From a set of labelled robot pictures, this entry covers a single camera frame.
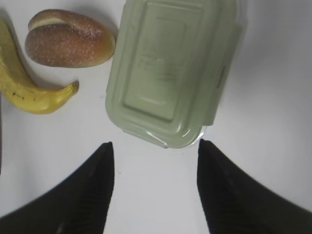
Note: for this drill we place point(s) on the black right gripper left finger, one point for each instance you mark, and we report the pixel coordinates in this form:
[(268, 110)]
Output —
[(78, 205)]

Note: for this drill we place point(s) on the green lid glass container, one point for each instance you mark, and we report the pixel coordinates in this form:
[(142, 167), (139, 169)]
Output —
[(170, 67)]

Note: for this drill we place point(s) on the yellow banana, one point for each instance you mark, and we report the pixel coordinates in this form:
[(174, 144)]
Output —
[(17, 86)]

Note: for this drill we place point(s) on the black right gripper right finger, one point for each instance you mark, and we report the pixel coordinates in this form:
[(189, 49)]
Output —
[(235, 203)]

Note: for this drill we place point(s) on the brown bread roll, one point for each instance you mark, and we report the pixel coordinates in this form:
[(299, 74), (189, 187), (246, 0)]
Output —
[(60, 38)]

